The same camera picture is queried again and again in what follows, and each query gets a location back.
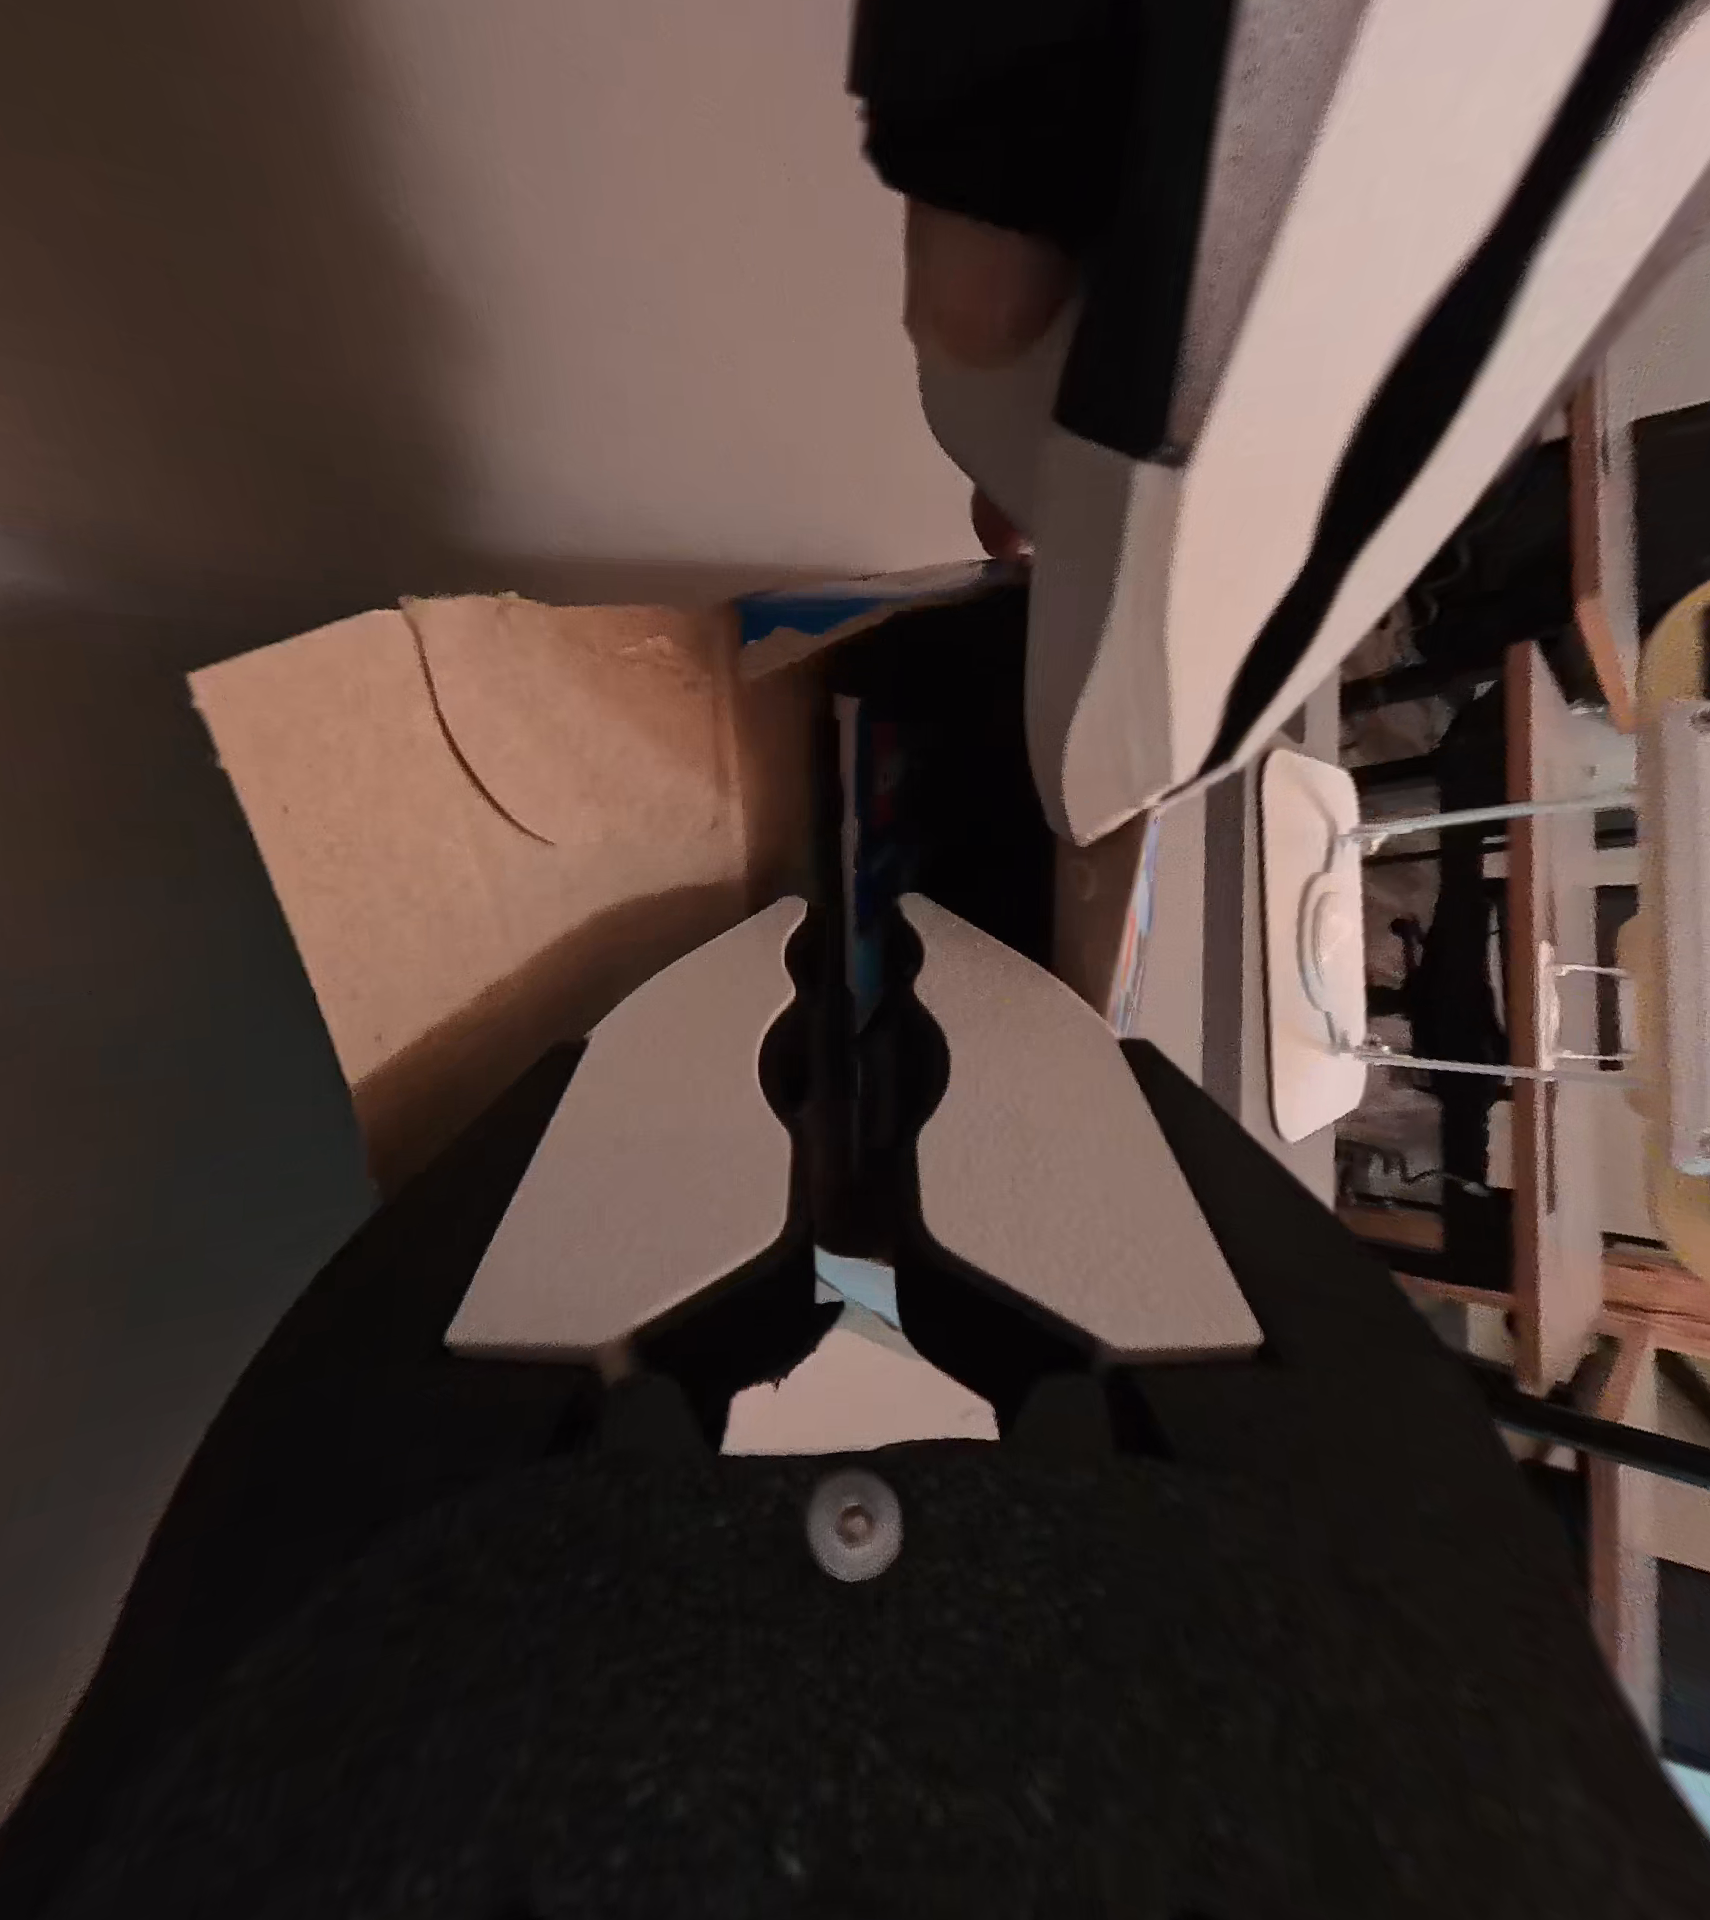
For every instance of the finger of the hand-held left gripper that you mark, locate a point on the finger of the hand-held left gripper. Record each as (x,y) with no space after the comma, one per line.
(1667,211)
(1306,271)

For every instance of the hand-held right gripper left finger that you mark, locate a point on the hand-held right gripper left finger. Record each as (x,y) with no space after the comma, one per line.
(631,1186)

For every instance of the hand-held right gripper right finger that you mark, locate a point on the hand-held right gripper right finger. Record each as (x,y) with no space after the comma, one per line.
(1080,1186)

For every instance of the blue lego set box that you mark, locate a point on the blue lego set box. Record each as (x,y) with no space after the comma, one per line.
(557,781)

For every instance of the person's left hand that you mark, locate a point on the person's left hand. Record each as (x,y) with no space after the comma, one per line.
(983,286)

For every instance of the light wooden table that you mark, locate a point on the light wooden table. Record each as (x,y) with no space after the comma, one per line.
(1697,1320)

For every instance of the wooden desk black frame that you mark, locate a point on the wooden desk black frame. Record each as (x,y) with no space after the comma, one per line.
(1541,900)

